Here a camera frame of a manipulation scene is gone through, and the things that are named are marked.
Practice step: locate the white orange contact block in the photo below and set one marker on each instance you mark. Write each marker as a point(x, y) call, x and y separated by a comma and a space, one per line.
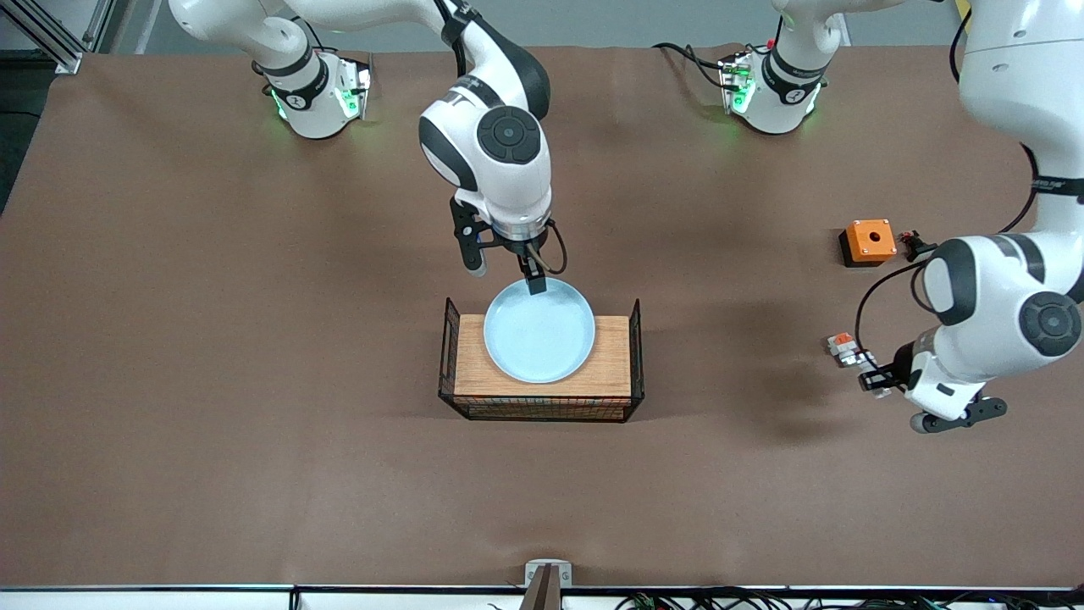
point(841, 345)

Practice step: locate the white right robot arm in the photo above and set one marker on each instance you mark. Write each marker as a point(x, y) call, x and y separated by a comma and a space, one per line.
point(500, 169)

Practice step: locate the aluminium frame profile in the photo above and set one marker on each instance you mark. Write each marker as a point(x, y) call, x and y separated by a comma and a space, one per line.
point(59, 42)

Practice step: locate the brown table cover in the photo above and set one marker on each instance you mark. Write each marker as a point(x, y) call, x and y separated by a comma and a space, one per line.
point(254, 474)

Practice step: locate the light blue round plate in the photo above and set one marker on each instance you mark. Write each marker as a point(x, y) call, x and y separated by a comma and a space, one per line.
point(538, 339)

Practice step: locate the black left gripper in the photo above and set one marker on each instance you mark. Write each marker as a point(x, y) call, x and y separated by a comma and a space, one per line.
point(902, 363)

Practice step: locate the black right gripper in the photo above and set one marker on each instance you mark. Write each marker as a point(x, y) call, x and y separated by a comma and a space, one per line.
point(517, 248)

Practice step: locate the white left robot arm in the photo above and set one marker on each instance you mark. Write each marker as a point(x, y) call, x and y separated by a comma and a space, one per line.
point(999, 322)

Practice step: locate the orange button enclosure box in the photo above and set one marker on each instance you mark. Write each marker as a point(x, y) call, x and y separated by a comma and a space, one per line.
point(869, 241)

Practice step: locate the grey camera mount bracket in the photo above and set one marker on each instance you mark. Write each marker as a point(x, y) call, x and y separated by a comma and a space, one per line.
point(548, 580)

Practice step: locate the black push button head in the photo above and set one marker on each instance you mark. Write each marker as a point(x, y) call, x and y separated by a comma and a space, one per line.
point(915, 246)

